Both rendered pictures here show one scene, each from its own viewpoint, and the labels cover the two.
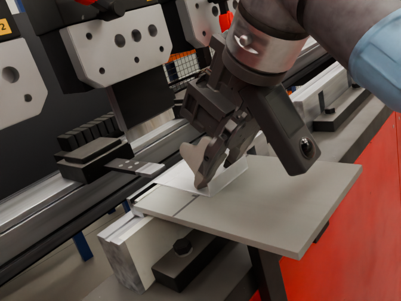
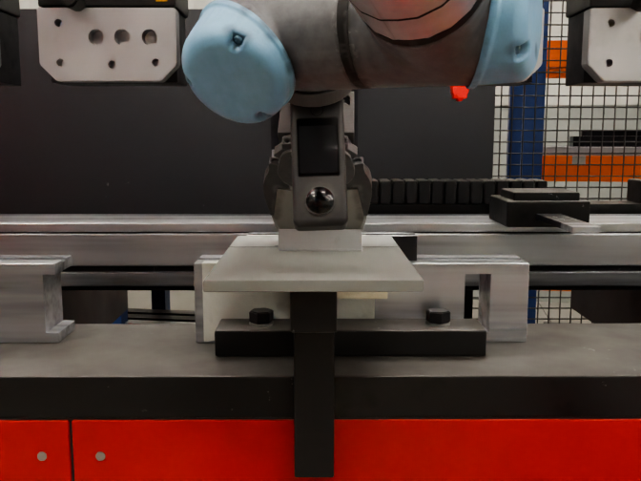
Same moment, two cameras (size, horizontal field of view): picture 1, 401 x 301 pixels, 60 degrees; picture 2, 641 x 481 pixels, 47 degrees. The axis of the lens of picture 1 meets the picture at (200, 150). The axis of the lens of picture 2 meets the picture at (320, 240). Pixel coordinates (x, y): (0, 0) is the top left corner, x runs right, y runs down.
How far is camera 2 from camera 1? 55 cm
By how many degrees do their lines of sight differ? 43
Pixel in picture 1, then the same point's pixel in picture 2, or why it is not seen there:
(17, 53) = (162, 20)
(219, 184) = (298, 241)
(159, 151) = (422, 249)
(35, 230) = (205, 251)
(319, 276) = not seen: outside the picture
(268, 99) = (300, 123)
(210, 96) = (286, 112)
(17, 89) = (150, 52)
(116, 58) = not seen: hidden behind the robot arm
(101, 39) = not seen: hidden behind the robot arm
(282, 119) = (305, 152)
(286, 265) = (373, 437)
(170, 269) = (225, 325)
